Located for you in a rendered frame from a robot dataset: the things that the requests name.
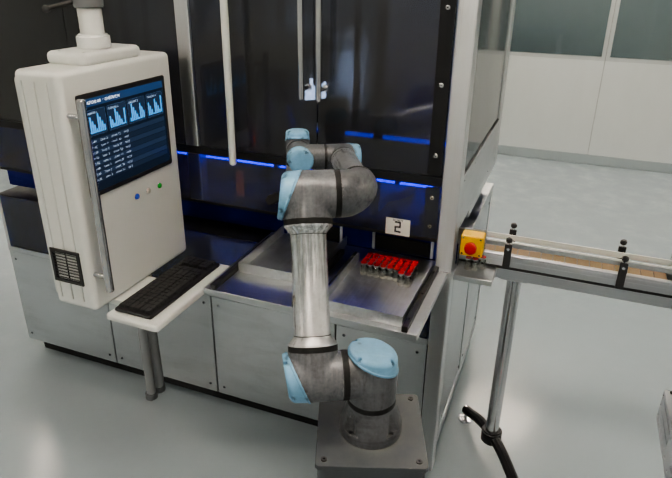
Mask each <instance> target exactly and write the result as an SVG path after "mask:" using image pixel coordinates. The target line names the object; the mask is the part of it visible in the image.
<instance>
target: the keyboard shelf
mask: <svg viewBox="0 0 672 478"><path fill-rule="evenodd" d="M228 267H229V266H228V265H223V264H220V266H219V267H218V268H216V269H215V270H214V271H213V272H211V273H210V274H209V275H207V276H206V277H205V278H204V279H202V280H201V281H200V282H199V283H197V284H196V285H195V286H193V287H192V288H191V289H190V290H188V291H187V292H186V293H184V294H183V295H182V296H181V297H179V298H178V299H177V300H176V301H174V302H173V303H172V304H170V305H169V306H168V307H167V308H165V309H164V310H163V311H161V312H160V313H159V314H158V315H156V316H155V317H154V318H153V319H151V320H149V319H145V318H141V317H137V316H134V315H130V314H126V313H122V312H118V311H115V308H114V309H113V310H111V311H110V312H109V313H108V314H107V319H108V320H111V321H115V322H119V323H122V324H126V325H130V326H134V327H137V328H141V329H145V330H149V331H152V332H158V331H160V330H161V329H162V328H164V327H165V326H166V325H167V324H168V323H170V322H171V321H172V320H173V319H174V318H176V317H177V316H178V315H179V314H181V313H182V312H183V311H184V310H185V309H187V308H188V307H189V306H190V305H191V304H193V303H194V302H195V301H196V300H198V299H199V298H200V297H201V296H202V295H204V294H205V293H204V289H203V288H204V287H205V286H206V285H208V284H209V283H210V282H211V281H212V280H214V279H215V278H216V277H217V276H218V275H220V274H221V273H222V272H223V271H225V270H226V269H227V268H228ZM155 279H156V278H155V277H151V276H147V277H145V278H144V279H142V280H141V281H139V282H138V283H136V284H135V285H133V286H132V287H130V288H129V289H128V290H126V291H125V292H123V293H122V294H120V295H119V296H117V297H116V298H114V299H113V300H111V301H110V302H108V303H111V304H115V305H119V304H120V303H121V302H124V300H126V299H128V297H130V296H132V295H133V294H134V293H136V292H137V291H139V290H140V289H141V288H144V286H146V285H147V284H149V283H150V282H151V281H153V280H155Z"/></svg>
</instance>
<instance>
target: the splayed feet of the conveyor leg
mask: <svg viewBox="0 0 672 478"><path fill-rule="evenodd" d="M462 412H463V413H461V414H460V415H459V416H458V419H459V421H460V422H462V423H465V424H468V423H471V422H472V420H473V421H474V422H475V423H476V424H477V425H478V426H479V427H480V428H481V429H482V430H481V440H482V441H483V442H484V443H485V444H487V445H489V446H493V448H494V450H495V452H496V454H497V456H498V458H499V460H500V463H501V465H502V468H503V470H504V473H505V475H506V478H518V475H517V473H516V471H515V468H514V466H513V463H512V461H511V459H510V456H509V454H508V452H507V450H506V448H505V446H504V444H503V442H502V441H501V437H502V429H501V428H500V427H499V431H498V432H497V433H494V434H493V433H489V432H488V431H487V430H486V422H487V419H486V418H485V417H484V416H482V415H481V414H480V413H478V412H477V411H475V410H474V409H472V408H471V407H470V406H468V405H465V406H464V407H463V408H462Z"/></svg>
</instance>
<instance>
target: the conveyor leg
mask: <svg viewBox="0 0 672 478"><path fill-rule="evenodd" d="M500 279H503V278H500ZM503 280H507V283H506V290H505V297H504V304H503V311H502V318H501V325H500V332H499V339H498V346H497V353H496V360H495V367H494V374H493V381H492V388H491V394H490V401H489V408H488V415H487V422H486V430H487V431H488V432H489V433H493V434H494V433H497V432H498V431H499V425H500V418H501V412H502V405H503V399H504V392H505V386H506V379H507V373H508V366H509V360H510V354H511V347H512V341H513V334H514V328H515V321H516V315H517V308H518V302H519V296H520V289H521V283H525V282H520V281H514V280H509V279H503ZM525 284H527V283H525Z"/></svg>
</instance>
